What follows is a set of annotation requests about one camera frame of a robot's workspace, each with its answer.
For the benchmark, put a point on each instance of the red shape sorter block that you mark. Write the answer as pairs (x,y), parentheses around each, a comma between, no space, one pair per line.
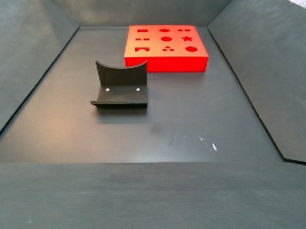
(172,48)

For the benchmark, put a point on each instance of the black curved holder bracket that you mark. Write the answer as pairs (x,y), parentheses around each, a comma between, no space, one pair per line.
(122,80)

